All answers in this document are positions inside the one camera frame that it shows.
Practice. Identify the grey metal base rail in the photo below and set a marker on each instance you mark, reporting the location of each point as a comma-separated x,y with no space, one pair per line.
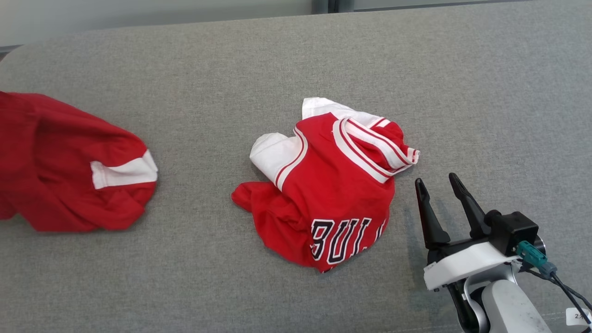
7,50

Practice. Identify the red white basketball jersey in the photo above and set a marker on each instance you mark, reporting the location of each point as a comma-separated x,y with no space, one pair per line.
333,194

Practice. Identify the white paper label tag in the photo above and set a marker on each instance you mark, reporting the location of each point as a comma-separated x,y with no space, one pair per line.
578,317

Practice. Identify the grey double metal post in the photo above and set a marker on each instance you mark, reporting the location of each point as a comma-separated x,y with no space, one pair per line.
333,4

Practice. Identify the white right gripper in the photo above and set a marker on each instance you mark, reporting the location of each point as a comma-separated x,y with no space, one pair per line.
467,263

